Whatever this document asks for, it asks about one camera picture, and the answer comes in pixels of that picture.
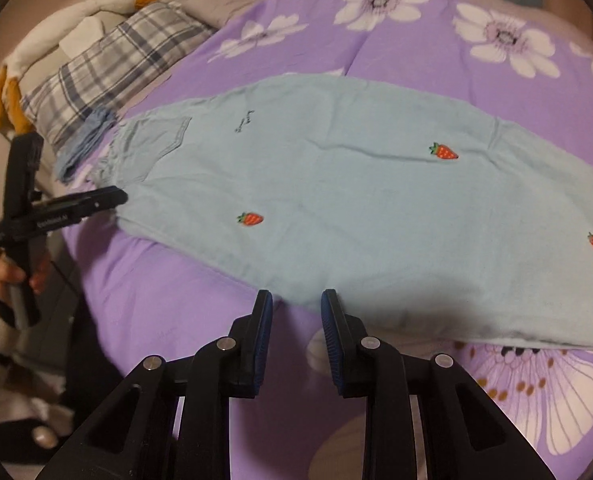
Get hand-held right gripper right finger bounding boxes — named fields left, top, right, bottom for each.
left=321, top=289, right=542, bottom=480

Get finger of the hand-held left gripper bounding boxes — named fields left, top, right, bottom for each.
left=40, top=186, right=128, bottom=217

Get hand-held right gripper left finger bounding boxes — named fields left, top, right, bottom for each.
left=36, top=289, right=274, bottom=480

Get light blue pants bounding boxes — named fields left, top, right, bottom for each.
left=91, top=74, right=593, bottom=351

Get person's left hand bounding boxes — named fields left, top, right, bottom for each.
left=0, top=247, right=51, bottom=303

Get blue fringed cloth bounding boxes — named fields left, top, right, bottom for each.
left=56, top=109, right=120, bottom=185

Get purple floral blanket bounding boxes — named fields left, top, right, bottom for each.
left=59, top=0, right=593, bottom=480

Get large plaid pillow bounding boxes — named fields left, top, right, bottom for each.
left=20, top=1, right=214, bottom=148

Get beige quilted pillow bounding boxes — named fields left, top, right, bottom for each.
left=182, top=0, right=277, bottom=30

